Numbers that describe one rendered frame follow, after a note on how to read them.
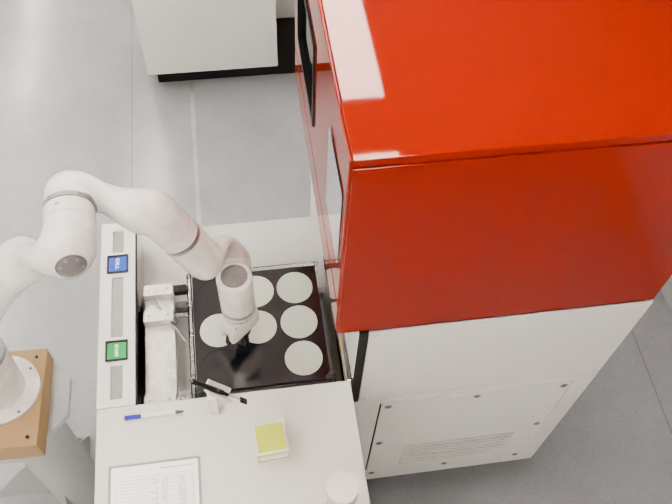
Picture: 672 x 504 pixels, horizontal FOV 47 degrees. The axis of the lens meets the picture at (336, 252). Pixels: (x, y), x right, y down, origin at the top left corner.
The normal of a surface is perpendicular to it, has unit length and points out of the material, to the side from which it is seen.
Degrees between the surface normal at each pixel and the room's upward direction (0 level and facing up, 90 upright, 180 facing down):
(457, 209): 90
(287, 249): 0
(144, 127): 0
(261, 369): 0
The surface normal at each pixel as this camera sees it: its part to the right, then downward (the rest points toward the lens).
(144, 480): 0.04, -0.55
